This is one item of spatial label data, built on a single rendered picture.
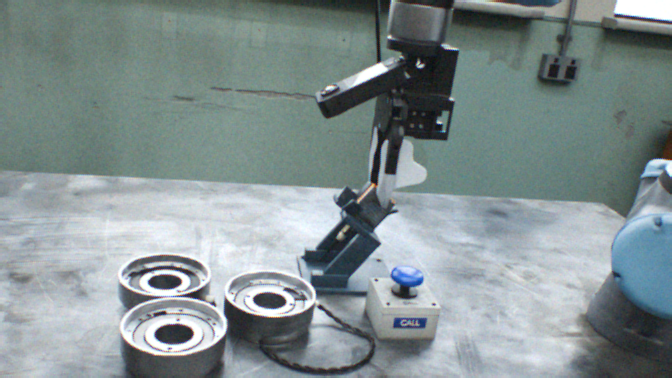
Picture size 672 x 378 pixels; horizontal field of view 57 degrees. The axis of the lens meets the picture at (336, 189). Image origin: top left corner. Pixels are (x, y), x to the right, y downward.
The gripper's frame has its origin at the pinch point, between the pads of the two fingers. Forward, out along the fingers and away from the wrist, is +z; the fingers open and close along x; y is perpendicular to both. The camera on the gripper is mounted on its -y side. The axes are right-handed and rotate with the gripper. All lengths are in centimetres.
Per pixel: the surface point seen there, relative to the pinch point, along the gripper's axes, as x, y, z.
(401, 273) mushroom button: -12.7, 1.0, 5.4
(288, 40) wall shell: 149, 2, -1
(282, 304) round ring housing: -10.9, -12.3, 11.0
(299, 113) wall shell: 149, 9, 26
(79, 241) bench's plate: 7.6, -38.9, 12.8
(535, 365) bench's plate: -20.1, 16.4, 12.8
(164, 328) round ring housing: -17.4, -25.4, 10.3
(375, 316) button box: -13.2, -1.4, 10.9
